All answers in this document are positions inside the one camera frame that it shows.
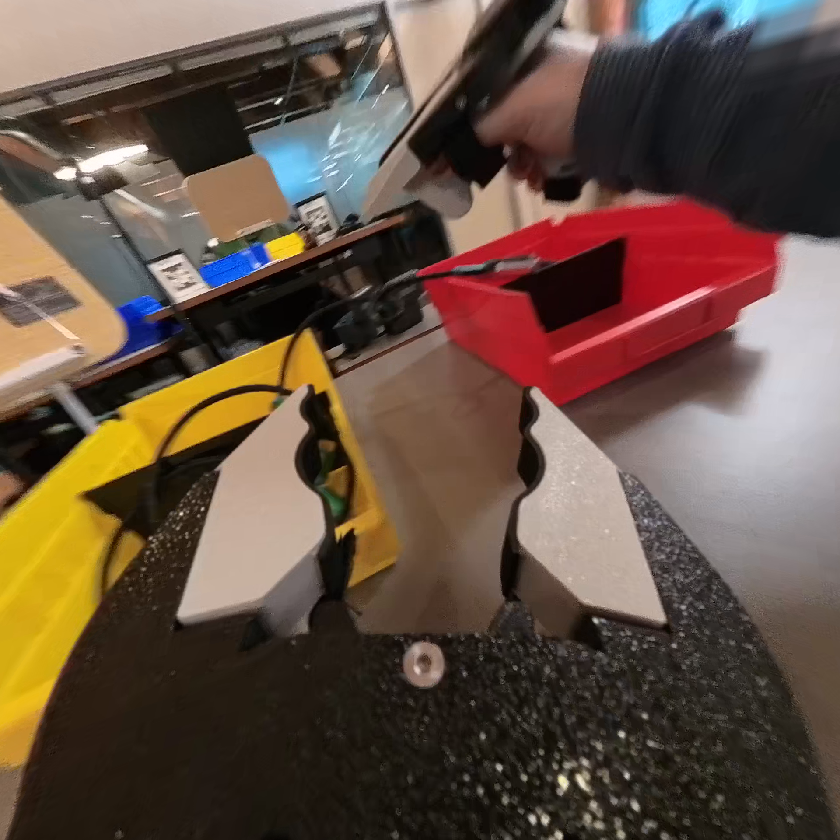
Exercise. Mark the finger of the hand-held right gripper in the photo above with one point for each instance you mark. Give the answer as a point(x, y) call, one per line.
point(446, 195)
point(387, 190)

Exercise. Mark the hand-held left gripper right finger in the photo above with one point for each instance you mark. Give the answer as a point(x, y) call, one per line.
point(584, 538)

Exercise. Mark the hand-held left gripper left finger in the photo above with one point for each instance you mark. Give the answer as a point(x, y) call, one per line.
point(256, 525)

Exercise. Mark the red plastic bin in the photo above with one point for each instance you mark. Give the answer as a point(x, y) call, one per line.
point(656, 341)

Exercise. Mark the yellow plastic bin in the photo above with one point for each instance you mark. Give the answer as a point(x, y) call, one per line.
point(39, 590)

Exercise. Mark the person's right forearm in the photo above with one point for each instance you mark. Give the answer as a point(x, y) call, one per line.
point(689, 118)

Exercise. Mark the person's right hand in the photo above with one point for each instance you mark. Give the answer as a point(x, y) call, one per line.
point(538, 111)

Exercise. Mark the framed fiducial marker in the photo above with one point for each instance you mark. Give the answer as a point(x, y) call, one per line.
point(176, 277)
point(317, 218)

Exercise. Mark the wooden topped work table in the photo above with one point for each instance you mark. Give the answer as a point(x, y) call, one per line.
point(295, 253)

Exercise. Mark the small yellow bin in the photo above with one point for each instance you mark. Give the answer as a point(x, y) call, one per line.
point(285, 246)

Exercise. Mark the black battery charger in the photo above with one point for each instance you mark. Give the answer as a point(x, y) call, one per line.
point(354, 331)
point(401, 312)

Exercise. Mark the black divider of yellow bin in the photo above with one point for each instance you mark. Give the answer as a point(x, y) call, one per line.
point(124, 499)

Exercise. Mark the cardboard panel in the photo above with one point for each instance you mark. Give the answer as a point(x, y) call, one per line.
point(236, 197)

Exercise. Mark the black divider of red bin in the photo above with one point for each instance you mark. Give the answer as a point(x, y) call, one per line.
point(577, 289)

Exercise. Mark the blue plastic bin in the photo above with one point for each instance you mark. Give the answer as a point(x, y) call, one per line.
point(233, 266)
point(148, 318)

